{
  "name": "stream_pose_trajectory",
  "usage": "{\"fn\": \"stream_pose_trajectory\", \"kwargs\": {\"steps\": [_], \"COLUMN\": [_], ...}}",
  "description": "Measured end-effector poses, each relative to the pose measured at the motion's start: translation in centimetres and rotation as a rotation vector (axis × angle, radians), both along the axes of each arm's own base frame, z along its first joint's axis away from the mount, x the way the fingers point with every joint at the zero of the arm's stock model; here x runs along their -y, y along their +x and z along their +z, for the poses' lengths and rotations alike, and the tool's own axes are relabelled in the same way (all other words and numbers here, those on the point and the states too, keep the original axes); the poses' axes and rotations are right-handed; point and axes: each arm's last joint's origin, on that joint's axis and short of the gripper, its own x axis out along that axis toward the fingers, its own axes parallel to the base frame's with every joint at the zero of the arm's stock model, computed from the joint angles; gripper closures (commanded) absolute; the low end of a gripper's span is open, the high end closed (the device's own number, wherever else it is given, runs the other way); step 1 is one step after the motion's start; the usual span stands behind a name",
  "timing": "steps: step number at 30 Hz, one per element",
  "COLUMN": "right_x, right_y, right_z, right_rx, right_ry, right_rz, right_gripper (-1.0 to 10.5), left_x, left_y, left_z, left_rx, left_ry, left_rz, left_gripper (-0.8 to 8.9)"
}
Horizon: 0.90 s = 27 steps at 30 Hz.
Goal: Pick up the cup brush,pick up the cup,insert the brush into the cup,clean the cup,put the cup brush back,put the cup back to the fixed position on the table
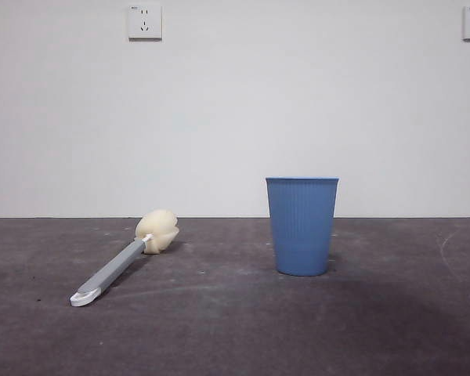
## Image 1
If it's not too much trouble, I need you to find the blue ribbed plastic cup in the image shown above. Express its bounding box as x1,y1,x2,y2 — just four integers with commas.
265,176,340,277

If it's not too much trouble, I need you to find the grey-handled sponge cup brush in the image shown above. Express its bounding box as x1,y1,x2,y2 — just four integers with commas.
69,209,181,309

